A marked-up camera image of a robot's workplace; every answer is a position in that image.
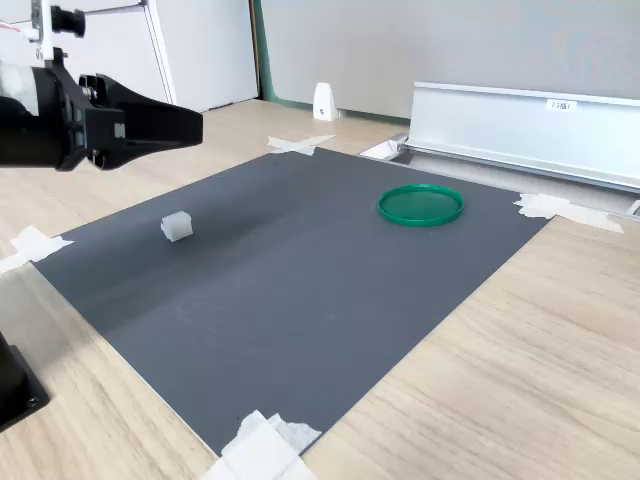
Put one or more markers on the small white plastic terminal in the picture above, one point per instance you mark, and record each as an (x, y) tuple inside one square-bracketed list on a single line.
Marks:
[(176, 227)]

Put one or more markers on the round green lid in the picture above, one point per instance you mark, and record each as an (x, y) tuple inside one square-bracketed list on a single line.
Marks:
[(420, 205)]

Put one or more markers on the white tape cross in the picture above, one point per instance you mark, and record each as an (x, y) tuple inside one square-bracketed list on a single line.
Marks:
[(540, 206), (32, 242), (300, 145), (255, 450)]

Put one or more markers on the dark grey mat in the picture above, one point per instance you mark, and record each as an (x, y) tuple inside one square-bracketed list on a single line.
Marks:
[(275, 300)]

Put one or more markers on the white gripper camera box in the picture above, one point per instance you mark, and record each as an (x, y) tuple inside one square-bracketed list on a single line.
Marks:
[(42, 30)]

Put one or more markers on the small white bracket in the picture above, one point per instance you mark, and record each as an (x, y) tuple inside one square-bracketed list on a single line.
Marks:
[(324, 102)]

